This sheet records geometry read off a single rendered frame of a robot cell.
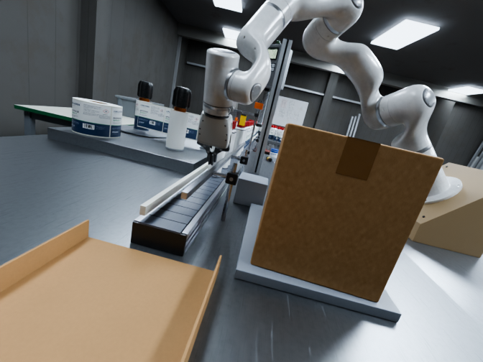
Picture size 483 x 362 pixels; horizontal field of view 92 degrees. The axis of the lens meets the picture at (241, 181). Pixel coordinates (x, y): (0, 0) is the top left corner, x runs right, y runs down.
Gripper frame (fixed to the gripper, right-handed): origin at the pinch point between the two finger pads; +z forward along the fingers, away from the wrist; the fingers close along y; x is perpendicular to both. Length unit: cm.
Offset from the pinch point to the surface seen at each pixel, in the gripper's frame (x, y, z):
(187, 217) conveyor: 30.6, -3.3, -2.5
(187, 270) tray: 41.8, -7.7, -1.8
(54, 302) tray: 54, 6, -6
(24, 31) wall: -204, 285, 20
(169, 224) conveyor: 34.8, -1.2, -4.1
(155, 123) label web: -55, 49, 20
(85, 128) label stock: -19, 62, 12
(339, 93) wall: -866, -238, 138
